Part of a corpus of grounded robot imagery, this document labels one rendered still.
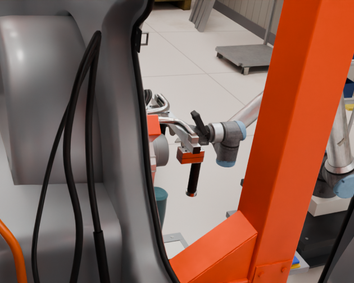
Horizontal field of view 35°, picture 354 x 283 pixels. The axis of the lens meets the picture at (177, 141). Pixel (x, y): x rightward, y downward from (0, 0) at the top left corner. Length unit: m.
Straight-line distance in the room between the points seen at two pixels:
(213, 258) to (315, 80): 0.65
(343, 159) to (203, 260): 1.14
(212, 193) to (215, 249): 1.73
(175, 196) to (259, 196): 1.72
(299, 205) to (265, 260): 0.22
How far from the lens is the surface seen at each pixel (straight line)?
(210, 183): 3.65
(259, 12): 6.83
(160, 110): 2.14
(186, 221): 3.27
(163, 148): 2.13
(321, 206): 3.01
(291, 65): 1.59
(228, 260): 1.83
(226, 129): 2.46
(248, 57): 5.67
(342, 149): 2.72
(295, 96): 1.58
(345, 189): 2.83
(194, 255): 1.86
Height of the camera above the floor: 1.92
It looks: 28 degrees down
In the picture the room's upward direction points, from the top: 9 degrees clockwise
